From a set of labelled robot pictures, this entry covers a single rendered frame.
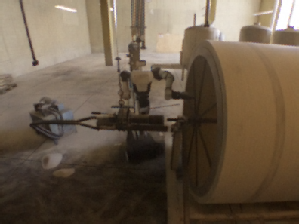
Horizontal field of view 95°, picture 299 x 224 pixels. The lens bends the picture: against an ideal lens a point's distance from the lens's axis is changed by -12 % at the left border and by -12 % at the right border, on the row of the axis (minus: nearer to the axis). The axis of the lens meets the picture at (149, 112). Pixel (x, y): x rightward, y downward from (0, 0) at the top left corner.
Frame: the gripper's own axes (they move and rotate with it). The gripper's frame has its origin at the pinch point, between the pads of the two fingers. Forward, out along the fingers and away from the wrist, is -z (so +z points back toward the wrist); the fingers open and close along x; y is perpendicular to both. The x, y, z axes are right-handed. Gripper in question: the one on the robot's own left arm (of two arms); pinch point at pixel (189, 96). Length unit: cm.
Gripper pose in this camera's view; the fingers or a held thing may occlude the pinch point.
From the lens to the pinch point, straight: 164.3
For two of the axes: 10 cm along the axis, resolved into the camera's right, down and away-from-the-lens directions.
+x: 0.6, -5.0, 8.6
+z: -10.0, -0.3, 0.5
